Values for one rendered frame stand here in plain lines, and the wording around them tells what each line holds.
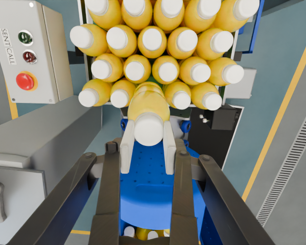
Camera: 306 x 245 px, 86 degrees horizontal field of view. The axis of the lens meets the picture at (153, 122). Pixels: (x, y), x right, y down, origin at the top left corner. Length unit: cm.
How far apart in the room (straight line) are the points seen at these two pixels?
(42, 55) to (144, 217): 39
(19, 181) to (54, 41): 49
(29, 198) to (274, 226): 271
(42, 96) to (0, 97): 160
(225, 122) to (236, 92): 18
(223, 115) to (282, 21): 135
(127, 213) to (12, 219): 59
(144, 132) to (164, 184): 21
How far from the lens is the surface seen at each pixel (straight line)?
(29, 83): 44
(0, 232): 98
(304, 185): 263
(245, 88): 70
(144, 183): 39
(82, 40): 39
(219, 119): 54
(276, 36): 178
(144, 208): 36
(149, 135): 21
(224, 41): 39
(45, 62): 43
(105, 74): 38
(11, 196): 81
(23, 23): 45
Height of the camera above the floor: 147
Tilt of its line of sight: 69 degrees down
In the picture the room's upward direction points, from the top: 180 degrees clockwise
